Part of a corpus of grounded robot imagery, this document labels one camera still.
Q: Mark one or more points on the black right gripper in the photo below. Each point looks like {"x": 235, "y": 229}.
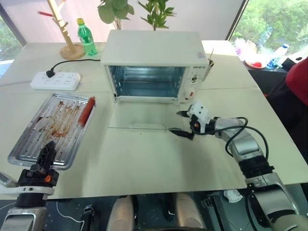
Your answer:
{"x": 197, "y": 126}

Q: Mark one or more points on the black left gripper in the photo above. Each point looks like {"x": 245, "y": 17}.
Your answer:
{"x": 38, "y": 178}

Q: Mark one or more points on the silver metal baking tray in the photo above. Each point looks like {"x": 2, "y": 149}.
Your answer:
{"x": 55, "y": 125}

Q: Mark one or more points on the glass toaster oven door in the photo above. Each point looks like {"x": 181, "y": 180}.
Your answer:
{"x": 144, "y": 113}

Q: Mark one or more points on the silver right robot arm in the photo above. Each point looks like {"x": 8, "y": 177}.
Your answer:
{"x": 269, "y": 190}

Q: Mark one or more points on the red sausage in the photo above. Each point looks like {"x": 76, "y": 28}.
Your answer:
{"x": 87, "y": 111}

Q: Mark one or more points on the white toaster oven body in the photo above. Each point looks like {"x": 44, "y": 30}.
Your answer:
{"x": 154, "y": 48}

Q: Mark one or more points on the white power strip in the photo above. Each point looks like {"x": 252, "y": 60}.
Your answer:
{"x": 57, "y": 80}

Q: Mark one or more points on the crumpled white paper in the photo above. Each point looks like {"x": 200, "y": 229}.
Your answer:
{"x": 233, "y": 195}

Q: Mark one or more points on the beige rounded robot leg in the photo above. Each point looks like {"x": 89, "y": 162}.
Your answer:
{"x": 120, "y": 214}
{"x": 188, "y": 211}

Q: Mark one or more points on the plate with red item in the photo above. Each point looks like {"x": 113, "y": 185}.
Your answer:
{"x": 255, "y": 64}

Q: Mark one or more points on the purple and white flower bunch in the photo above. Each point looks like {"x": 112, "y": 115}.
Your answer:
{"x": 245, "y": 48}

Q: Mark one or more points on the wooden mug tree stand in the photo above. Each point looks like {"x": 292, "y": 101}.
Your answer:
{"x": 69, "y": 49}

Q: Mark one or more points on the blue and white wrapper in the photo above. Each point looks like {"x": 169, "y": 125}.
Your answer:
{"x": 274, "y": 63}

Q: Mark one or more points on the green pointed-leaf potted plant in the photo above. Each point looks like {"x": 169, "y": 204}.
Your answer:
{"x": 157, "y": 13}

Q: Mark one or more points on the person in red top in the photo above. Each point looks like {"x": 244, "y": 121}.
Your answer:
{"x": 293, "y": 96}

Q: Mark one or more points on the white bottle with blue cap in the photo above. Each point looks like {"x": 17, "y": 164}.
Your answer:
{"x": 281, "y": 51}

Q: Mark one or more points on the green plastic soda bottle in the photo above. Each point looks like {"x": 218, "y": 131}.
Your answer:
{"x": 87, "y": 39}

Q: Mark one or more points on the black box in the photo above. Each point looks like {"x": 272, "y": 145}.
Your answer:
{"x": 292, "y": 63}

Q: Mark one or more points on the green round-leaf potted plant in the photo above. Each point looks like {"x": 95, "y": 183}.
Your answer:
{"x": 113, "y": 12}

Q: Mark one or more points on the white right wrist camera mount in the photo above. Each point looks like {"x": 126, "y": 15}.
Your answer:
{"x": 199, "y": 113}

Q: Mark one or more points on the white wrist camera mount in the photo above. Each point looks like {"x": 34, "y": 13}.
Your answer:
{"x": 199, "y": 113}
{"x": 26, "y": 190}

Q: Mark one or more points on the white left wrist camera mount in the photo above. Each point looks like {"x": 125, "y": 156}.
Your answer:
{"x": 26, "y": 190}

